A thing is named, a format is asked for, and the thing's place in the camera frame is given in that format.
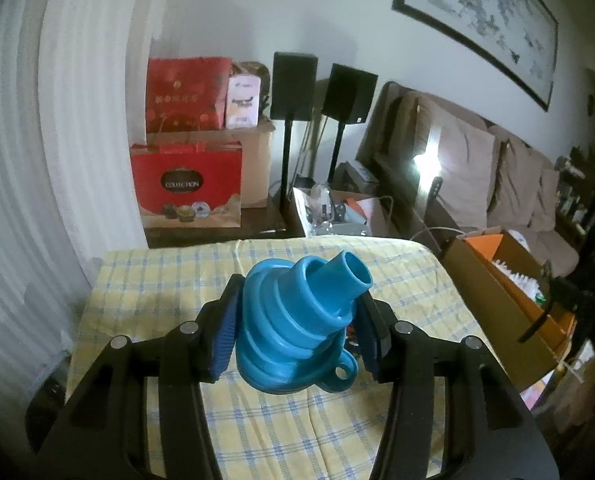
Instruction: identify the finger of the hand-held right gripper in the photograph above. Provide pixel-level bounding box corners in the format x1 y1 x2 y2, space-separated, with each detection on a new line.
518 265 595 345

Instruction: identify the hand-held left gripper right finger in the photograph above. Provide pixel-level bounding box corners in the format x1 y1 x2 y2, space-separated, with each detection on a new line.
352 294 561 480

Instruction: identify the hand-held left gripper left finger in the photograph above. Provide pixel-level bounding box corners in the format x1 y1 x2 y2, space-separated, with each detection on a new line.
24 275 243 480

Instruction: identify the white feather duster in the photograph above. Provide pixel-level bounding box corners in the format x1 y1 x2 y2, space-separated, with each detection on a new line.
495 259 545 301

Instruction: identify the blue collapsible funnel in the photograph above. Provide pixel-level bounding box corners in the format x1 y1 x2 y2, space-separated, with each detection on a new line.
234 250 373 396

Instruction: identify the orange-lined cardboard box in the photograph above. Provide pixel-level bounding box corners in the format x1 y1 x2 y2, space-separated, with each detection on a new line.
440 229 578 376

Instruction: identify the brown sofa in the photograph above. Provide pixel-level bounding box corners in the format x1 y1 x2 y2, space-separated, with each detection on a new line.
355 81 581 278

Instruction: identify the yellow checked tablecloth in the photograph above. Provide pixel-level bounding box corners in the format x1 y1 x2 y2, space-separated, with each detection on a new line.
70 237 483 480

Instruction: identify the small brown cushion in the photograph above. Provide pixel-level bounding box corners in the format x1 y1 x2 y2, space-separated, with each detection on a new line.
530 167 561 233

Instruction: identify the dark cluttered shelf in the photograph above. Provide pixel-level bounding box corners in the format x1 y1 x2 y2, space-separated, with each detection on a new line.
552 145 595 261

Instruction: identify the open box of clutter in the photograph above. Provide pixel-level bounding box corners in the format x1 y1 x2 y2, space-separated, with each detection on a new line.
292 182 398 238

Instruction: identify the medium brown cushion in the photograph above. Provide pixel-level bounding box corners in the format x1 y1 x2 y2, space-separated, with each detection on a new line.
490 137 543 218

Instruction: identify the red gift bag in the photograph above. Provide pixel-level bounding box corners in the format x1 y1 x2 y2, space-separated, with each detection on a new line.
130 141 243 229

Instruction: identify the large brown cushion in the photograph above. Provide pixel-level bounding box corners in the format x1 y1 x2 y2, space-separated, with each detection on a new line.
417 105 495 228

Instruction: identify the plain brown cardboard box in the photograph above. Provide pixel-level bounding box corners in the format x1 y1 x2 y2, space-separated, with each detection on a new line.
147 120 275 209

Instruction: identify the black speaker stand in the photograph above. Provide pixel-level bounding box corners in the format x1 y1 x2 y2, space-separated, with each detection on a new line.
276 119 294 231
327 121 348 186

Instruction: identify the pink and white box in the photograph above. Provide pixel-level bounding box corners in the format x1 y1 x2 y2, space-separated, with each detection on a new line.
226 74 264 128

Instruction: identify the black speaker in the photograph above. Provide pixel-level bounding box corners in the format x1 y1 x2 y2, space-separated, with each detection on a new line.
270 51 319 122
321 63 379 125

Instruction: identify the red gift box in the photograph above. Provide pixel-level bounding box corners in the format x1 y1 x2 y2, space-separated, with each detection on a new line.
147 56 233 133

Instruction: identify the white curtain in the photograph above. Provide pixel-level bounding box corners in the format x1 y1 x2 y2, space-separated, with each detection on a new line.
0 0 148 411

